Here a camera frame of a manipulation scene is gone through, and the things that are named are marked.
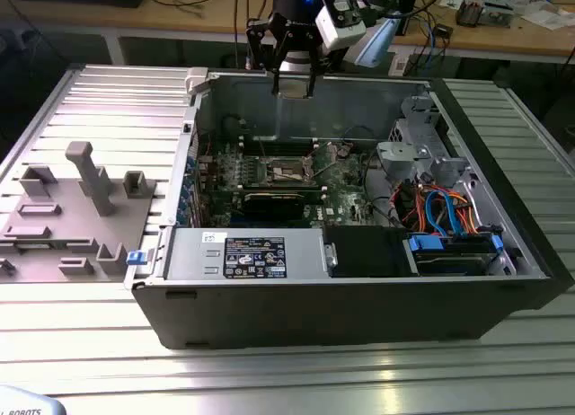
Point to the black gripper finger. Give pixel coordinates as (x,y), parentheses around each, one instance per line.
(311,85)
(275,82)

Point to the silver CPU chip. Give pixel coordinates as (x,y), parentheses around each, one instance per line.
(294,90)

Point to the CPU socket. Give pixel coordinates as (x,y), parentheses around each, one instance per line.
(283,167)

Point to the round coin battery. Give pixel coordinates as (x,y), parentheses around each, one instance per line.
(344,151)

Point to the grey plastic corner clamp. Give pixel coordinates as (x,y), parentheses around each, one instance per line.
(197,79)

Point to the wooden desk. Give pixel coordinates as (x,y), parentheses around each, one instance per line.
(188,17)

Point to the green RAM stick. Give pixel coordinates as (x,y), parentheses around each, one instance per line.
(314,195)

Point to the grey metal drive cage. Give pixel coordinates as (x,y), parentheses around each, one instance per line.
(395,156)

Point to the black upright box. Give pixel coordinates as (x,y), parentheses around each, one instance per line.
(409,6)

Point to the green motherboard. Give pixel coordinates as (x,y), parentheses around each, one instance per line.
(346,199)

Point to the black graphics card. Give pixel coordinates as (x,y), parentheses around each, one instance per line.
(274,207)

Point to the small black adapter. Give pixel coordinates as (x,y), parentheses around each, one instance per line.
(442,31)

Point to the black finned cooler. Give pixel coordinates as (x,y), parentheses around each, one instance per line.
(469,13)

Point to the grey power supply unit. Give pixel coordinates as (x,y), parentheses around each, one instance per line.
(188,253)

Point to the hard disk in blue carrier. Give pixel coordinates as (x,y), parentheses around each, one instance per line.
(424,243)

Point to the grey metal device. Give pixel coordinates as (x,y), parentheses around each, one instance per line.
(496,15)

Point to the blue case latch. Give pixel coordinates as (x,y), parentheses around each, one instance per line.
(136,258)

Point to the black PC case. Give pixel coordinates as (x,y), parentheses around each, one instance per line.
(314,316)

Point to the white paper sheets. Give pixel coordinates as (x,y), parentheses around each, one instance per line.
(545,19)

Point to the grey parts rack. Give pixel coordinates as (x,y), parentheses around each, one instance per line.
(67,226)

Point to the pale blue teach pendant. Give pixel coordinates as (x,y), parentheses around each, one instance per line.
(27,403)

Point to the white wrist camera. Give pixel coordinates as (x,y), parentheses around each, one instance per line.
(341,31)

